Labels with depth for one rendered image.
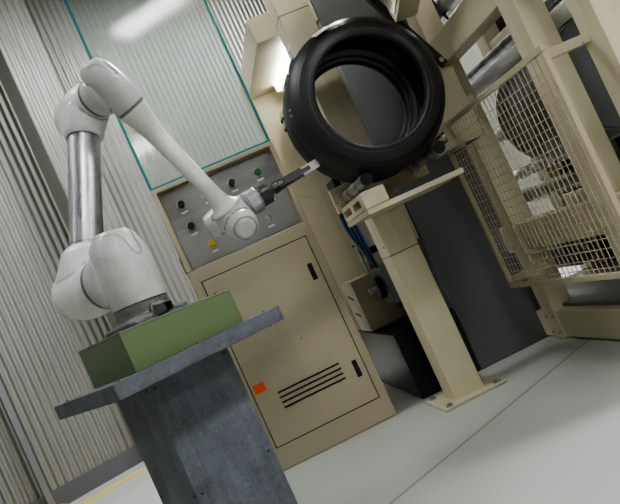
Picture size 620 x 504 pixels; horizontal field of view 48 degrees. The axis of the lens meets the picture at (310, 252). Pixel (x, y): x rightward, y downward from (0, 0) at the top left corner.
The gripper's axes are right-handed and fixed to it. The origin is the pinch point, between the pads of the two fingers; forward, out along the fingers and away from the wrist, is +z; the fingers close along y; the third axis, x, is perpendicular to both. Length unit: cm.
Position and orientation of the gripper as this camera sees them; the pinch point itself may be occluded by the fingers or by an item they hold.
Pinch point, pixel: (309, 167)
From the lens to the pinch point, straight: 242.0
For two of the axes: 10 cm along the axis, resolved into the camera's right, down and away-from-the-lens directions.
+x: 5.3, 8.5, -0.1
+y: -1.3, 0.9, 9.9
